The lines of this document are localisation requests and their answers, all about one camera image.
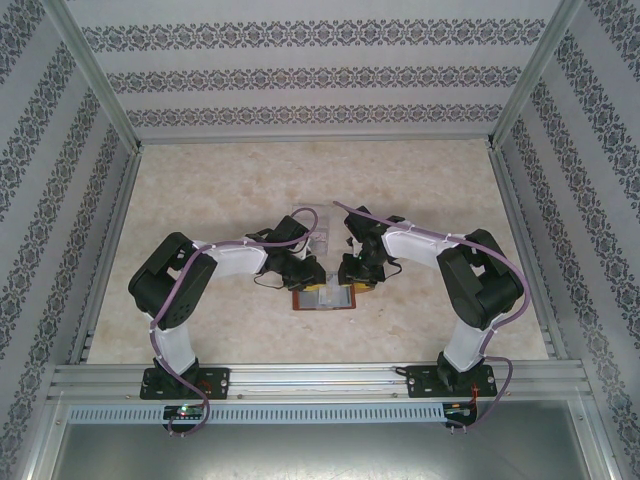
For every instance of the aluminium frame rail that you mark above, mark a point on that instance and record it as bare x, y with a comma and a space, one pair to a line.
315, 140
115, 225
511, 200

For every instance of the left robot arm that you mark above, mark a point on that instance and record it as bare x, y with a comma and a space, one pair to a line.
165, 290

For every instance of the grey metal panel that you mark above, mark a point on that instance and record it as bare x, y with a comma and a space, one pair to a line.
320, 455

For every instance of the clear plastic card sleeve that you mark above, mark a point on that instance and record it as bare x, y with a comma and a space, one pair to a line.
320, 212

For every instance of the white card pink print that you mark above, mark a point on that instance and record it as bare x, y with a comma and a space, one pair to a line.
332, 287
320, 241

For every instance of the aluminium frame post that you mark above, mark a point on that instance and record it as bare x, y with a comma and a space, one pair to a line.
532, 75
96, 75

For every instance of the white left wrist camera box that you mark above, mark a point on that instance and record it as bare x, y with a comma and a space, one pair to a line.
307, 252

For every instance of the brown leather card holder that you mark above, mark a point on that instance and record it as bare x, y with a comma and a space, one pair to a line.
305, 301

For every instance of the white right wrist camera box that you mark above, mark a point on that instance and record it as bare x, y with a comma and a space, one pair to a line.
351, 244

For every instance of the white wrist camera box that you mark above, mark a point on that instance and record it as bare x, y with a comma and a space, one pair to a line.
307, 252
351, 244

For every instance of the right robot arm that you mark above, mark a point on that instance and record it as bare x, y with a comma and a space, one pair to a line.
480, 295

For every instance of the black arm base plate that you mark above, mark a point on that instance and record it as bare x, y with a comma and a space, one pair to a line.
420, 382
220, 382

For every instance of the black controller board bracket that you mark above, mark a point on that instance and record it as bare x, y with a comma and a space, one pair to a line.
182, 414
457, 412

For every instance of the wide aluminium mounting rail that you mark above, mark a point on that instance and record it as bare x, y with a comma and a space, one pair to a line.
320, 382

